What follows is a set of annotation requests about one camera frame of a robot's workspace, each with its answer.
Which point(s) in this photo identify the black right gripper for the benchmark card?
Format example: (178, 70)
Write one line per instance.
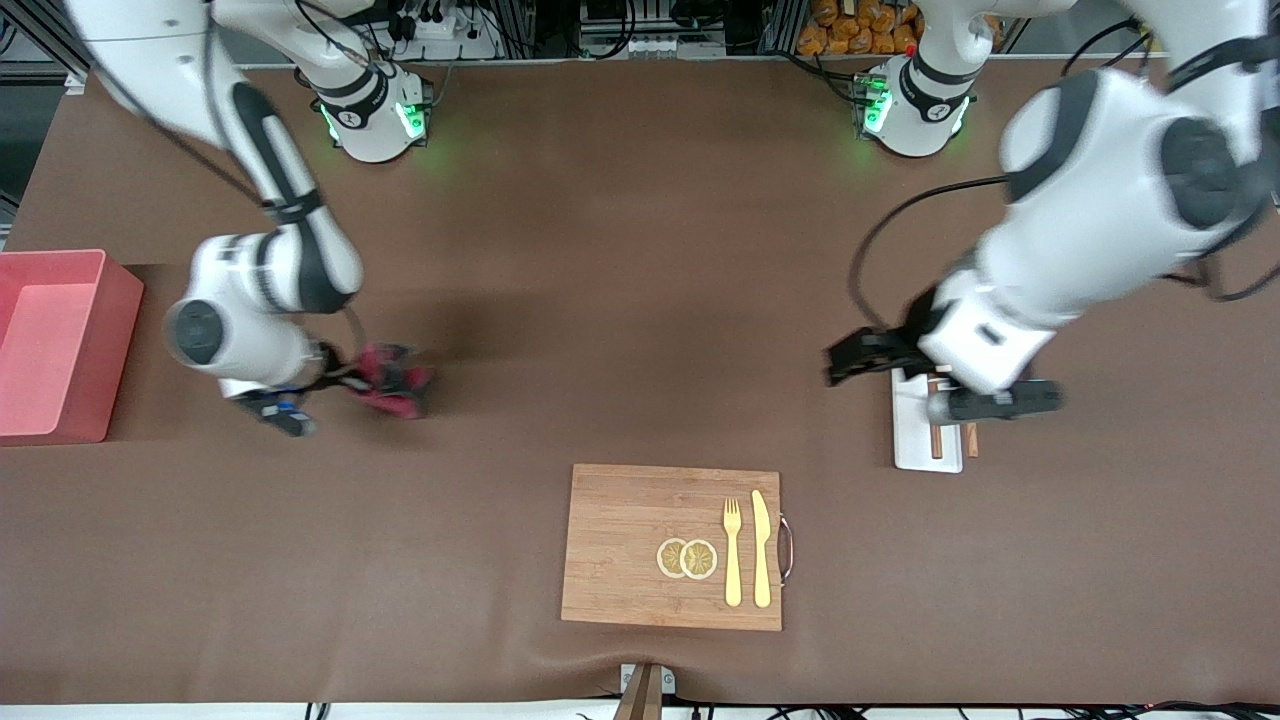
(337, 368)

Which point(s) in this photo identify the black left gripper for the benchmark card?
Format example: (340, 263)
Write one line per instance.
(893, 348)

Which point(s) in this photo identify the red cloth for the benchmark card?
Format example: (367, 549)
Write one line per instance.
(395, 385)

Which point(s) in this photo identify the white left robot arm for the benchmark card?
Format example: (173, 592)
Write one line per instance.
(1100, 200)

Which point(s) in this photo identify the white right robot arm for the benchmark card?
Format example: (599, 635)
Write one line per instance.
(250, 340)

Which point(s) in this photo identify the white rectangular tray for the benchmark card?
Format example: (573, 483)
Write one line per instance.
(910, 440)

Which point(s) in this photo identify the yellow knife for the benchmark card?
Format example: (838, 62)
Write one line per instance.
(762, 550)

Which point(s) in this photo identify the yellow fork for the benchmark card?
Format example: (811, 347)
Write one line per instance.
(733, 560)

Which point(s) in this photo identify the yellow lemon slice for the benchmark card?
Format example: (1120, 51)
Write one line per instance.
(700, 559)
(669, 558)

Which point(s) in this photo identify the brown table mat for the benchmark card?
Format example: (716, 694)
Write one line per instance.
(600, 300)

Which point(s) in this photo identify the pink plastic box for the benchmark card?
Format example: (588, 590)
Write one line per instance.
(60, 340)

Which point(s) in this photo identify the wooden cutting board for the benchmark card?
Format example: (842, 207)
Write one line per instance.
(620, 540)

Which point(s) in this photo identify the orange snack pile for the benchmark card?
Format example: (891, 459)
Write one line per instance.
(860, 30)

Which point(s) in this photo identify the white power strip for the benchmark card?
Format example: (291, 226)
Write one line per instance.
(445, 30)

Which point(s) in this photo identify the white connector strip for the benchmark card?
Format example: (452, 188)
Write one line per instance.
(650, 46)

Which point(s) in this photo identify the brown wooden pole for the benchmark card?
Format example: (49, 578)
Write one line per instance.
(640, 700)

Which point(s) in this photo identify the grey clamp bracket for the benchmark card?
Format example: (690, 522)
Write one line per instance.
(668, 682)

